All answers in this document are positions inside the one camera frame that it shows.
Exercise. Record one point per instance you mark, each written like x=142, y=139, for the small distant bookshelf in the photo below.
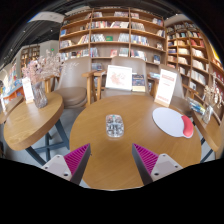
x=30, y=56

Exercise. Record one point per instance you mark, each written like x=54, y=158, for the vase with pink dried flowers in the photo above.
x=40, y=95

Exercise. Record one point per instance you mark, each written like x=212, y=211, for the white framed picture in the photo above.
x=118, y=77

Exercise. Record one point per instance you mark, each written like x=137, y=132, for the large wooden bookshelf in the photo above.
x=111, y=33

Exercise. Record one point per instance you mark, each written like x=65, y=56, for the white mouse pad, red rest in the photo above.
x=168, y=121

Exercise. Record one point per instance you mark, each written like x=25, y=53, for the dark book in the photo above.
x=138, y=82

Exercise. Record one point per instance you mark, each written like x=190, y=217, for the light blue books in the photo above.
x=155, y=75

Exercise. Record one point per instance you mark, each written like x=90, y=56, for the round wooden side table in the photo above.
x=210, y=131
x=10, y=108
x=30, y=123

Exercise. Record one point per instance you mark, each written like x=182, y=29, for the vase with pale dried flowers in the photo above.
x=208, y=111

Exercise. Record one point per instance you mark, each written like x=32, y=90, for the transparent computer mouse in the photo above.
x=115, y=126

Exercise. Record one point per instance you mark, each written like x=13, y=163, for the white sign on wooden base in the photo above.
x=166, y=86

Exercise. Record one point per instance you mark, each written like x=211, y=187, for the white ceiling panel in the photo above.
x=46, y=17

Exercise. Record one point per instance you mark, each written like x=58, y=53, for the small white table sign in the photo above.
x=28, y=90

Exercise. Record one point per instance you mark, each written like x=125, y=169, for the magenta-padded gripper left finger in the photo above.
x=58, y=165

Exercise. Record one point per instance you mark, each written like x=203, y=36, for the stack of colourful books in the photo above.
x=196, y=106

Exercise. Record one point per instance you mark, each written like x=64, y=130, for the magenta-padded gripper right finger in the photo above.
x=165, y=165

